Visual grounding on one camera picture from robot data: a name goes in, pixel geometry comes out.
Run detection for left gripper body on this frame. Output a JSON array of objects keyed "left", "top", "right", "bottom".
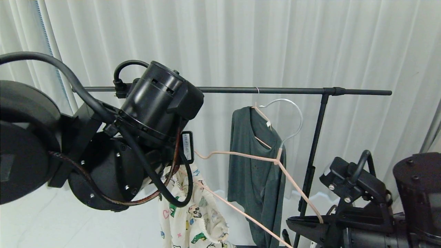
[{"left": 172, "top": 130, "right": 195, "bottom": 166}]

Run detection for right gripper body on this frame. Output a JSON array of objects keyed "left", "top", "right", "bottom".
[{"left": 325, "top": 220, "right": 441, "bottom": 248}]

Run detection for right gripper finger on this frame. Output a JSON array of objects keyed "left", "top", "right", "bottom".
[{"left": 286, "top": 215, "right": 337, "bottom": 247}]

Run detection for grey-green long-sleeved shirt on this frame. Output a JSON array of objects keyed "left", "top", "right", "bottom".
[{"left": 227, "top": 106, "right": 287, "bottom": 248}]

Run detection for cream printed garment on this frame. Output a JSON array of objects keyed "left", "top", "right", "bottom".
[{"left": 158, "top": 164, "right": 235, "bottom": 248}]

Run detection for pink clothes hanger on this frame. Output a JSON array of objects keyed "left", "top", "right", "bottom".
[
  {"left": 179, "top": 99, "right": 324, "bottom": 248},
  {"left": 251, "top": 88, "right": 273, "bottom": 149}
]

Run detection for black clothes rack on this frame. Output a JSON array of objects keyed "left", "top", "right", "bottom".
[{"left": 72, "top": 86, "right": 393, "bottom": 248}]

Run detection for white curtain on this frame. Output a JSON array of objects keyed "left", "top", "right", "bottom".
[{"left": 0, "top": 0, "right": 441, "bottom": 221}]

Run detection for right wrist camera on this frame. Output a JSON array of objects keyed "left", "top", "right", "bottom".
[{"left": 319, "top": 157, "right": 393, "bottom": 228}]

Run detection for black cable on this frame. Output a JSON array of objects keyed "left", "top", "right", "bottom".
[
  {"left": 348, "top": 149, "right": 376, "bottom": 179},
  {"left": 113, "top": 60, "right": 150, "bottom": 99},
  {"left": 0, "top": 51, "right": 194, "bottom": 208}
]

